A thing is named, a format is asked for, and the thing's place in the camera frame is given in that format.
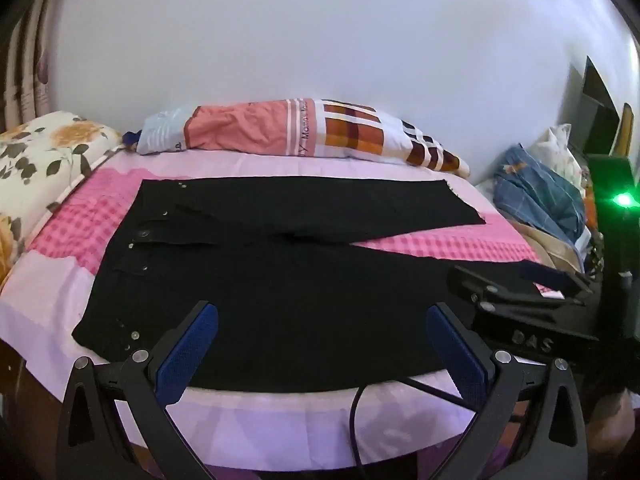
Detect purple floral garment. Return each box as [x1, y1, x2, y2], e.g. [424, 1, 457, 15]
[200, 450, 506, 480]

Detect person's right forearm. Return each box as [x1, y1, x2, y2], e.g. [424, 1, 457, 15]
[585, 390, 638, 466]

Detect beige cloth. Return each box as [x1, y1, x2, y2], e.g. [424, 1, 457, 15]
[520, 220, 587, 272]

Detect wooden bed frame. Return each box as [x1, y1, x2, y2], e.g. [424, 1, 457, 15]
[0, 340, 57, 480]

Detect black pants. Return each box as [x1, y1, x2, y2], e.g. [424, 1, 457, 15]
[71, 176, 556, 393]

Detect blue plaid cloth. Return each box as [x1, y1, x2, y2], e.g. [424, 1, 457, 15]
[492, 144, 588, 251]

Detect wooden board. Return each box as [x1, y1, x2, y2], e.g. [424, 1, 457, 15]
[617, 102, 636, 157]

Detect floral pillow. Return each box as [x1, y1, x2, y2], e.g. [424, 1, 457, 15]
[0, 111, 126, 286]

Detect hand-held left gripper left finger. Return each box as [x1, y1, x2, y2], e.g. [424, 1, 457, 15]
[56, 301, 219, 480]

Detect beige patterned curtain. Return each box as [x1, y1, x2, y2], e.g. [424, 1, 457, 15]
[0, 0, 66, 131]

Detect white crumpled cloth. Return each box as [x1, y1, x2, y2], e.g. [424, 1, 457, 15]
[525, 124, 586, 176]

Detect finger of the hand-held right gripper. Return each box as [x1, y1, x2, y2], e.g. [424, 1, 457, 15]
[446, 264, 566, 313]
[517, 262, 593, 306]

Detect black cable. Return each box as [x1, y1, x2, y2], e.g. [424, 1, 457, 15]
[349, 375, 478, 480]

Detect dark flat panel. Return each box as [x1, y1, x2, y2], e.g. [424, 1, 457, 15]
[570, 55, 621, 156]

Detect pink checked bedsheet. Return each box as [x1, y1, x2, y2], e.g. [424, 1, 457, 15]
[0, 147, 551, 466]

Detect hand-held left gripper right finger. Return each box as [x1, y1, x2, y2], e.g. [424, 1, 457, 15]
[425, 302, 588, 480]

